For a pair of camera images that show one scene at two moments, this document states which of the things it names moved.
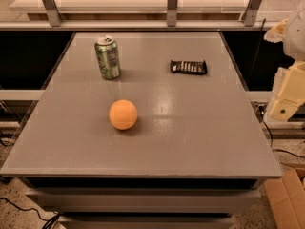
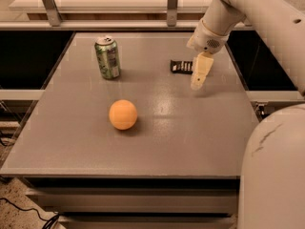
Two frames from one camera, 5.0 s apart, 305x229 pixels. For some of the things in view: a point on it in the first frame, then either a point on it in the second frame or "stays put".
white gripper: [296, 38] to [208, 38]
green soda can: [108, 57] stays put
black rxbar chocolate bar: [196, 68] stays put
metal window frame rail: [55, 22] stays put
